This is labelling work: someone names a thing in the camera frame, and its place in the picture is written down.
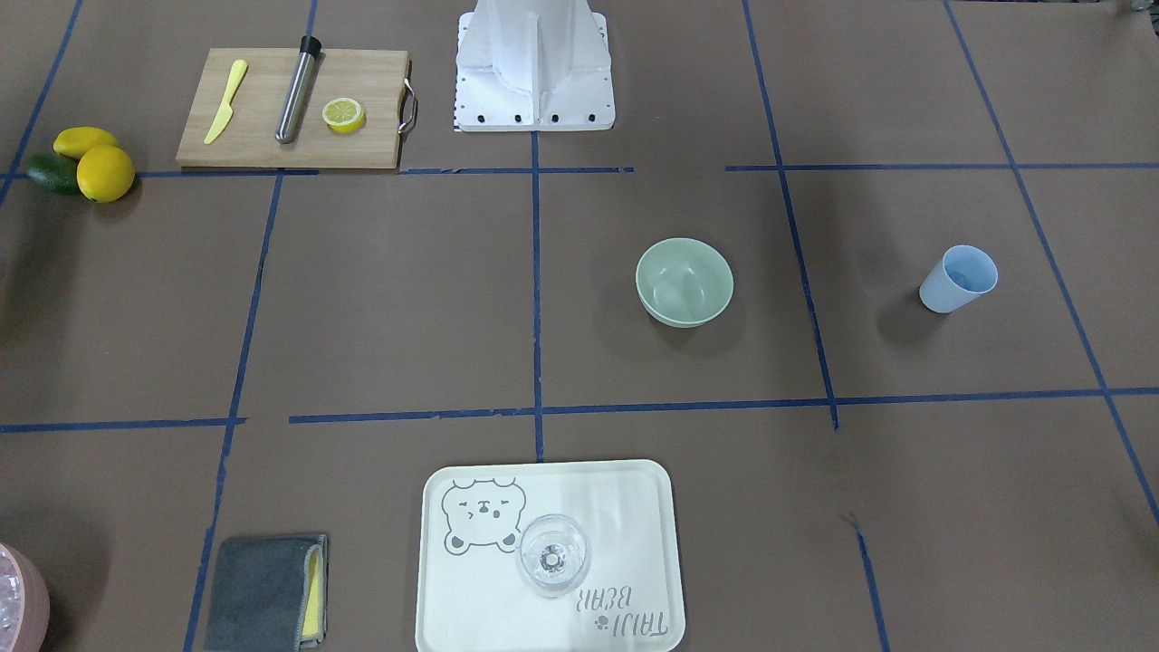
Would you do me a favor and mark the yellow lemon elongated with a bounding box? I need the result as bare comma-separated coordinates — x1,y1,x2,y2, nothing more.
53,125,121,160

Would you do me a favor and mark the half lemon slice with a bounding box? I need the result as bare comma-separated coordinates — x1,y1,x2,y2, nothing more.
321,98,366,135

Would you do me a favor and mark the pink bowl with ice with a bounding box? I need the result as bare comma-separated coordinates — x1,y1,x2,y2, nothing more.
1,544,51,651

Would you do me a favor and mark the green lime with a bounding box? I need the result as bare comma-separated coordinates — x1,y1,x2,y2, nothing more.
25,153,81,197

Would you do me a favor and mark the green bowl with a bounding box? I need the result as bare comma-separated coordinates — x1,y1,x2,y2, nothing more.
635,239,735,329

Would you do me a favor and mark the yellow lemon round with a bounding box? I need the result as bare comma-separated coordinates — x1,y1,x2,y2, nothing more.
76,145,136,203

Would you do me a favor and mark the wooden cutting board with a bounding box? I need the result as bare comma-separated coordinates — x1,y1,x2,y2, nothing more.
177,47,410,169

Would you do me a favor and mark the yellow plastic knife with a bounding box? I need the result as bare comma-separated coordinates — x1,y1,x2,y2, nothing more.
203,59,249,145

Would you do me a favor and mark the steel muddler black tip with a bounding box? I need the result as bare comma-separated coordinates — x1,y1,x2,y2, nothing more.
274,34,322,144

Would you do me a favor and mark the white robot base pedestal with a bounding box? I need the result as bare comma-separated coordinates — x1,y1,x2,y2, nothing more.
453,1,617,132

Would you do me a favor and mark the clear wine glass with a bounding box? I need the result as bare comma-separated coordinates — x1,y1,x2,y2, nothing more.
517,514,592,599

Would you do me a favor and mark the grey yellow folded cloth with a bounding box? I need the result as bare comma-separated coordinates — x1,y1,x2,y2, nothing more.
204,532,330,651

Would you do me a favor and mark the white bear tray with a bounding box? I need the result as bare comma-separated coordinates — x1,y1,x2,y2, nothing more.
415,459,686,651

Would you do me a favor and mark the light blue cup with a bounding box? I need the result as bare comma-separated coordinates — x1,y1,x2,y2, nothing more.
918,244,999,314

